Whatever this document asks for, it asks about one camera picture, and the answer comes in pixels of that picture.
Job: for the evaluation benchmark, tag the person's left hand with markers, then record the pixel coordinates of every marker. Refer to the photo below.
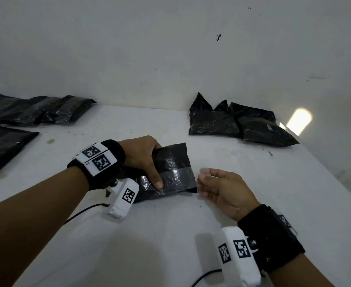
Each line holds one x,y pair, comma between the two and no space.
139,152

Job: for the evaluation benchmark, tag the person's right hand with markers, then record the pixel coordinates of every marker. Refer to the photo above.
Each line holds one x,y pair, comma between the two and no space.
229,194

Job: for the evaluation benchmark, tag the black packet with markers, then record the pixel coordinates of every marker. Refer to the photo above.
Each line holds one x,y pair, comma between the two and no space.
175,155
71,109

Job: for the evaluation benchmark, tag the clear tape strip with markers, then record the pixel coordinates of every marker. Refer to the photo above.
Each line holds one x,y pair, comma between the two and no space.
178,177

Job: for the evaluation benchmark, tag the row of black plastic packets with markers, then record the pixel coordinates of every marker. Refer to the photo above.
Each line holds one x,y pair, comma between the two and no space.
223,122

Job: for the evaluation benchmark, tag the crinkled black plastic bag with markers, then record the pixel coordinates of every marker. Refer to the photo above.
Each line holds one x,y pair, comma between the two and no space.
35,112

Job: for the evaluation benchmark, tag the glossy black plastic bag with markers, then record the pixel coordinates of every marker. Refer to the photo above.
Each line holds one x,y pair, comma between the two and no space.
5,146

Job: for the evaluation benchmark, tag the person's left forearm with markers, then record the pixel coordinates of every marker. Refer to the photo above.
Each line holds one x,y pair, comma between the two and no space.
26,227

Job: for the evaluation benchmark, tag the person's right forearm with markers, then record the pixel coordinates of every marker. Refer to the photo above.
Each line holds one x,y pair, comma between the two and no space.
298,272

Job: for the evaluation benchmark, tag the black left wristband with markers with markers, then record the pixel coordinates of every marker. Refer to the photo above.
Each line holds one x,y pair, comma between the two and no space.
115,164

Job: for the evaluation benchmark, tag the black wristband with markers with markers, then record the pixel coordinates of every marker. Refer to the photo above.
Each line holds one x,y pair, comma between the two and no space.
274,239
115,164

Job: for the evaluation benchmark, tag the black right wristband with markers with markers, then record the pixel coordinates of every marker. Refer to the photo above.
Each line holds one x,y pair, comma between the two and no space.
274,239

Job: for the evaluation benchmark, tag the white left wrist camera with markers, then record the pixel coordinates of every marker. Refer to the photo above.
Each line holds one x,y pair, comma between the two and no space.
118,206

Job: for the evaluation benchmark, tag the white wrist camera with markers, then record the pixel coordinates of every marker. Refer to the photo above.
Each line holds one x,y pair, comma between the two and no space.
244,269
118,206

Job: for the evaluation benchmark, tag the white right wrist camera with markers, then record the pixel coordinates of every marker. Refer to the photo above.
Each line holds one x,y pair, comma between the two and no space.
244,269

